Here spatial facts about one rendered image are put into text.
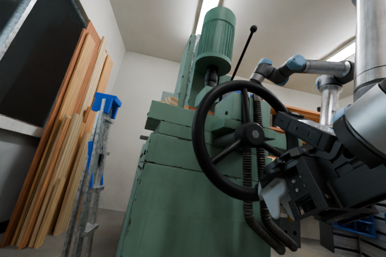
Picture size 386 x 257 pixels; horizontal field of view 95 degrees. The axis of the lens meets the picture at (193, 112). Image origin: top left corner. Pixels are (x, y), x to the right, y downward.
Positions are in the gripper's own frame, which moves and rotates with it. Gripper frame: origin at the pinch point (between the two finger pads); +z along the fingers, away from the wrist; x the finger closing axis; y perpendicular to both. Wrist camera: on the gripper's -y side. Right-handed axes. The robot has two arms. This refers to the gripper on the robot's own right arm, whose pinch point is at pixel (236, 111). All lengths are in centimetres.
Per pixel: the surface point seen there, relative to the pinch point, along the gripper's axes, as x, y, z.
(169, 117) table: -48, 27, 21
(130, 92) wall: -11, -255, 22
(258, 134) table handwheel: -38, 52, 14
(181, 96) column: -31.5, -9.7, 9.3
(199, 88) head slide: -29.3, -0.7, 1.6
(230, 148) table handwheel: -42, 50, 20
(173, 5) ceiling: -37, -159, -104
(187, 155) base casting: -39, 33, 29
